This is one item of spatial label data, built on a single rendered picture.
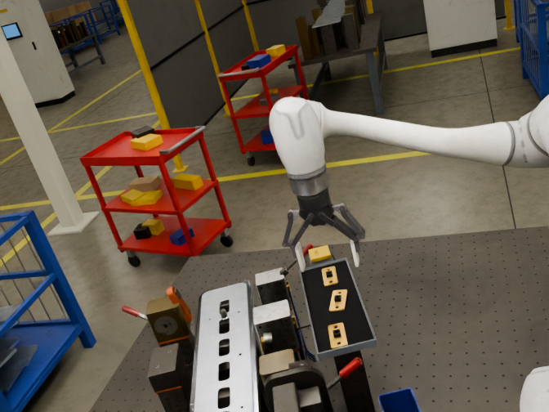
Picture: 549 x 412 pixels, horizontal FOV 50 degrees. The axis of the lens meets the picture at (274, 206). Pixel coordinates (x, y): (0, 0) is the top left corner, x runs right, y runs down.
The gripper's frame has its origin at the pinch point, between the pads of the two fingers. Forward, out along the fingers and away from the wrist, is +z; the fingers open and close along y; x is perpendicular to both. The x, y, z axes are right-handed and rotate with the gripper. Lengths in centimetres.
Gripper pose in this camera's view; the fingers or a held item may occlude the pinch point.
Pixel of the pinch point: (329, 262)
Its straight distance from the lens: 146.3
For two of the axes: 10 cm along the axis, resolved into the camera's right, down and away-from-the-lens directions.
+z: 2.4, 8.7, 4.3
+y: -9.5, 1.2, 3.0
